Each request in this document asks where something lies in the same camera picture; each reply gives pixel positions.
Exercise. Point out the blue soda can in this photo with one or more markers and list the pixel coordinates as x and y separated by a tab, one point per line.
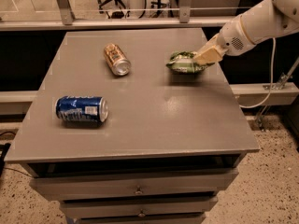
82	108

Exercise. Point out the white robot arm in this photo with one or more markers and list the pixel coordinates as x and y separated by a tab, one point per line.
268	19

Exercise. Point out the gold soda can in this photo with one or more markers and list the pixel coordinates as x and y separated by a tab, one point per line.
116	60

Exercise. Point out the grey drawer cabinet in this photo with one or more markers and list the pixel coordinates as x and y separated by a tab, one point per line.
157	121

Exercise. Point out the grey drawer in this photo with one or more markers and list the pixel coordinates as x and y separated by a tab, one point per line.
133	185
140	207

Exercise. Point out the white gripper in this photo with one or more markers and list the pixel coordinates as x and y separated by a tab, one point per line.
232	40

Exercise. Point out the top grey drawer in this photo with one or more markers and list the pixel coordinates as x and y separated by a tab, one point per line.
133	185

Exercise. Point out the green jalapeno chip bag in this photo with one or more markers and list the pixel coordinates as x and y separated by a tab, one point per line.
182	62

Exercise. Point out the metal railing frame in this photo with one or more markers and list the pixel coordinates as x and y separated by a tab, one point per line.
44	15

